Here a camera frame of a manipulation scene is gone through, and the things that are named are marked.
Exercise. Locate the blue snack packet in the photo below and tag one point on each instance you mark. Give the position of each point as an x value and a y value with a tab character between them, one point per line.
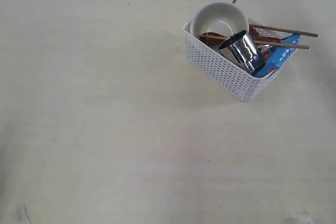
274	58

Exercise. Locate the white ceramic bowl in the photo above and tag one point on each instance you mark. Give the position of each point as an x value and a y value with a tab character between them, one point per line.
219	17

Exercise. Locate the wooden chopstick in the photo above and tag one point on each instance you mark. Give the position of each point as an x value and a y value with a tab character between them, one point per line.
282	44
284	30

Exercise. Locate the shiny steel cup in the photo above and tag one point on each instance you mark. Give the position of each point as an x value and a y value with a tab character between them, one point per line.
243	52

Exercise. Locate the white plastic woven basket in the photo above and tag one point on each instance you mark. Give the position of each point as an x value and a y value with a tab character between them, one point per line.
230	76

